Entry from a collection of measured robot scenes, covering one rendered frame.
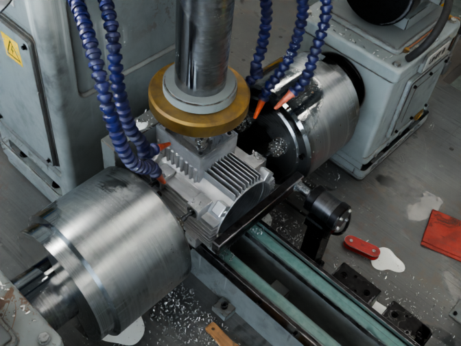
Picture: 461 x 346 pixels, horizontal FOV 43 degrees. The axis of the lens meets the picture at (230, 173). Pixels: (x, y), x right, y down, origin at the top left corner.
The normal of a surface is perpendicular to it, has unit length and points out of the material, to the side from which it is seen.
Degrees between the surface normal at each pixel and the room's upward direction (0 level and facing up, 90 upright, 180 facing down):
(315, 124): 51
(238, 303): 90
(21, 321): 0
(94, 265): 32
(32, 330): 0
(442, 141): 0
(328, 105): 43
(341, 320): 90
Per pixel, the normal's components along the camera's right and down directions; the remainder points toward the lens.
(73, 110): 0.72, 0.56
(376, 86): -0.68, 0.51
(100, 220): 0.16, -0.59
